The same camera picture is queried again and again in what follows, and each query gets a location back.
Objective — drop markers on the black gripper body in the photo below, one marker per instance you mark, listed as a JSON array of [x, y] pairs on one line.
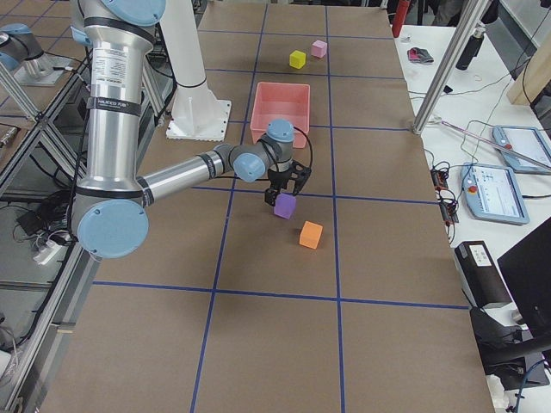
[[278, 178]]

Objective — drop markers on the purple foam block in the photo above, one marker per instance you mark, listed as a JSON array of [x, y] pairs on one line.
[[285, 205]]

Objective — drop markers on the yellow foam block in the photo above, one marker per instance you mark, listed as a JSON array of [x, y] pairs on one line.
[[297, 59]]

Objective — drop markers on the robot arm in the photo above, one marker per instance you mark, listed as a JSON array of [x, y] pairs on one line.
[[108, 214], [24, 57]]

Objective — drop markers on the pink plastic bin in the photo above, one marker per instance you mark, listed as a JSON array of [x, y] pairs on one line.
[[288, 101]]

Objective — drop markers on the orange foam block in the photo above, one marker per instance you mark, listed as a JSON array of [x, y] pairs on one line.
[[310, 235]]

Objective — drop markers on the pink foam block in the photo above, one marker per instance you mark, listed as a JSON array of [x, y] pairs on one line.
[[319, 49]]

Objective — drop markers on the grey and pink cloth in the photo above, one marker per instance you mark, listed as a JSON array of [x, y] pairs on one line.
[[420, 56]]

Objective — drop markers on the near blue teach pendant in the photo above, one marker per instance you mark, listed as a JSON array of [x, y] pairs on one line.
[[492, 194]]

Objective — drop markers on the blue teach pendant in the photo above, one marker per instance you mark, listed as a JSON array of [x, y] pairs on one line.
[[525, 140], [492, 194]]

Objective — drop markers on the red cylinder bottle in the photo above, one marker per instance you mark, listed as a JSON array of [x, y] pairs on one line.
[[400, 17]]

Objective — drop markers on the black power box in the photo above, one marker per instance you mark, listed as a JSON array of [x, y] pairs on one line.
[[481, 281]]

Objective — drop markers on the black bottle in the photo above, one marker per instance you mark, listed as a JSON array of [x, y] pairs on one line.
[[471, 49]]

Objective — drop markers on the far blue teach pendant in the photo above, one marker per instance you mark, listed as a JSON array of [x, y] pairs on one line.
[[525, 140]]

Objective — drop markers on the black computer monitor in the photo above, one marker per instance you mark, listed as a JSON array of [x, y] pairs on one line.
[[526, 270]]

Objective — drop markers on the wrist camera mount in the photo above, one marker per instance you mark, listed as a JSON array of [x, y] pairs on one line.
[[300, 174]]

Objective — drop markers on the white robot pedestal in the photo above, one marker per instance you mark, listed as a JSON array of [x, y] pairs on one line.
[[196, 113]]

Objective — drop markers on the aluminium frame post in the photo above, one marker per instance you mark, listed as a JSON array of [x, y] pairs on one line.
[[470, 16]]

